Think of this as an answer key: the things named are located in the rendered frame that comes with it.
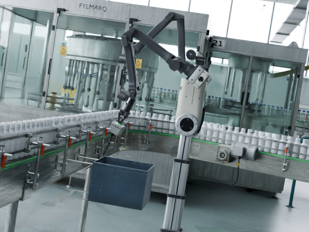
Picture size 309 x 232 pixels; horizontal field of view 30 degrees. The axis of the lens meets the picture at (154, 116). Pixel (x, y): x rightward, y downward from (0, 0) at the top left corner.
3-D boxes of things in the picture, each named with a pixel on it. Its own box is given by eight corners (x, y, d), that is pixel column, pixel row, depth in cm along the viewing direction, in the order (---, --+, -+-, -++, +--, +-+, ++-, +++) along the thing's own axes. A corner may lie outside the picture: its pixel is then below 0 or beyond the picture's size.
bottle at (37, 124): (29, 154, 277) (33, 120, 276) (22, 152, 281) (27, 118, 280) (39, 154, 281) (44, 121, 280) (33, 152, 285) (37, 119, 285)
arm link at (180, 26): (185, 10, 420) (186, 12, 430) (166, 11, 422) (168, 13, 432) (186, 72, 421) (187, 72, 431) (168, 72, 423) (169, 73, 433)
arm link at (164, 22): (175, 15, 421) (176, 18, 432) (169, 10, 421) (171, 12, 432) (132, 56, 425) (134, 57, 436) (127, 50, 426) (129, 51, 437)
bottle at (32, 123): (18, 153, 275) (22, 118, 275) (29, 153, 279) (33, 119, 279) (24, 155, 271) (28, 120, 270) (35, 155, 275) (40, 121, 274)
